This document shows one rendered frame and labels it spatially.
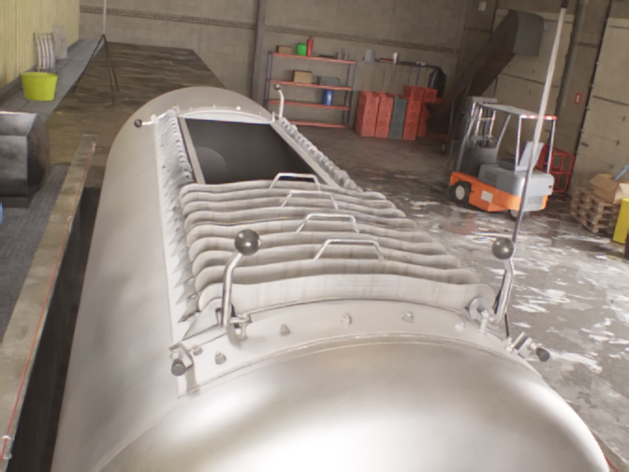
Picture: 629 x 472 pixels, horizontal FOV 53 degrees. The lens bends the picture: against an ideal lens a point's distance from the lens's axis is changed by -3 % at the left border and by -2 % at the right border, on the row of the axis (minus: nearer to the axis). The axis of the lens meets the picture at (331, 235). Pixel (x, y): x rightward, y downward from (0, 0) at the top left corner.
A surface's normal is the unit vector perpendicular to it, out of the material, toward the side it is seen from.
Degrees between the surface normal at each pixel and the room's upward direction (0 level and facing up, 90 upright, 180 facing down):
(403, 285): 90
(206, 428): 37
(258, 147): 101
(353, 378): 29
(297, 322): 13
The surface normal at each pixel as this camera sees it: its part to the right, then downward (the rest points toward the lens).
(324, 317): -0.03, -0.93
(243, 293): 0.27, 0.34
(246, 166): 0.02, 0.38
